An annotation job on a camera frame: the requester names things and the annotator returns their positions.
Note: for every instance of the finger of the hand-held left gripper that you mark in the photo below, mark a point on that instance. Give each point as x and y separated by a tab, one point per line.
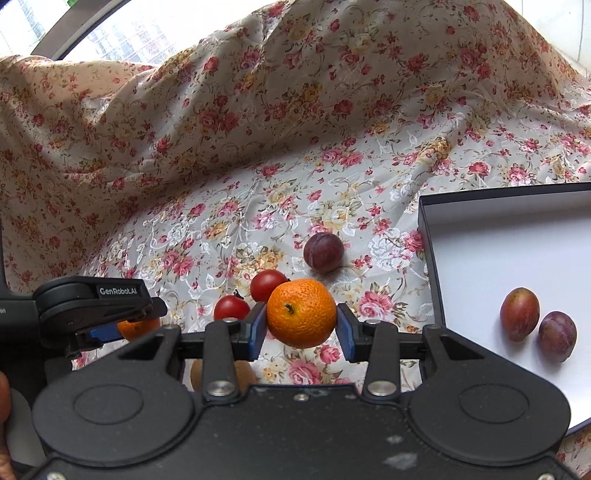
154	308
107	333

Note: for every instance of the dark purple plum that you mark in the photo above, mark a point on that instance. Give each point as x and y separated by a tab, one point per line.
557	336

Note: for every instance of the reddish brown plum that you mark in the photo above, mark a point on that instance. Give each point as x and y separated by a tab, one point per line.
519	314

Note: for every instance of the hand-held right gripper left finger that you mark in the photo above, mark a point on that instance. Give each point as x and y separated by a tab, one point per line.
257	332

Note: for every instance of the black box with white inside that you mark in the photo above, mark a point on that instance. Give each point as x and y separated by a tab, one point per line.
485	258

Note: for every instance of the orange tangerine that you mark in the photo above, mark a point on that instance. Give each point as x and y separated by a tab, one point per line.
300	314
138	328

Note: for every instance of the window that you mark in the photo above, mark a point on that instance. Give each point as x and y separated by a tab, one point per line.
129	37

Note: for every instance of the red cherry tomato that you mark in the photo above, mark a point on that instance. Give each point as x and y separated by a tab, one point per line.
265	286
230	308

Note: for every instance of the floral printed cloth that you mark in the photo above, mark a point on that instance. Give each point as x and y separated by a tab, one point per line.
277	138

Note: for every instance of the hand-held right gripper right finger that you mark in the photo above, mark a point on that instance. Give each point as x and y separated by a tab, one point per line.
346	334

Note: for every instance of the person's left hand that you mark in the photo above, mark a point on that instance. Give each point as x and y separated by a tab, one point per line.
3	397

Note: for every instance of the large purple-red plum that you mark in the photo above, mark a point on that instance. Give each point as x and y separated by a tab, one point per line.
323	252

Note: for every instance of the brown kiwi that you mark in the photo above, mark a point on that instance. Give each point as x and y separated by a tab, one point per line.
244	373

